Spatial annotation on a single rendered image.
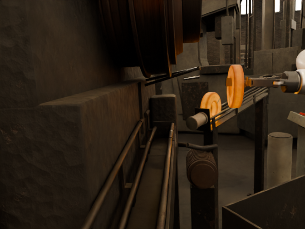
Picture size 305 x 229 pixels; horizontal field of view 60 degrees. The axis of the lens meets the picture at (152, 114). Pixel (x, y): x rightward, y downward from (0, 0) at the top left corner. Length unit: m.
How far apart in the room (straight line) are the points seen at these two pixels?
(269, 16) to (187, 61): 6.57
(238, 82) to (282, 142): 0.67
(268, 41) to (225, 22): 6.56
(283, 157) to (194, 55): 2.20
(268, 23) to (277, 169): 8.43
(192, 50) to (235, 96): 2.58
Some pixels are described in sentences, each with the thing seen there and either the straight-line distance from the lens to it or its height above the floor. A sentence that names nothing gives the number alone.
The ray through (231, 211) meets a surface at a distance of 0.38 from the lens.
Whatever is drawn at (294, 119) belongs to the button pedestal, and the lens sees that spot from 1.66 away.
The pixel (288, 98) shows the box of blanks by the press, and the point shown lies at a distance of 3.00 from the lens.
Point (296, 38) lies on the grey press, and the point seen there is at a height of 1.23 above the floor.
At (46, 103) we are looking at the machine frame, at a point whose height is 0.87.
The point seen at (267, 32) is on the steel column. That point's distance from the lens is 9.75.
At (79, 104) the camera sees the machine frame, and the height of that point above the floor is 0.87.
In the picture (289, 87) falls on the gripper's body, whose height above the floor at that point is 0.82.
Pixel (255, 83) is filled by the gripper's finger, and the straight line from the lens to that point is 0.99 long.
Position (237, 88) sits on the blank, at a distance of 0.94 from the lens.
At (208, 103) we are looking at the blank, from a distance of 1.22.
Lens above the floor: 0.91
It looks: 10 degrees down
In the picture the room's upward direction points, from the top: 3 degrees counter-clockwise
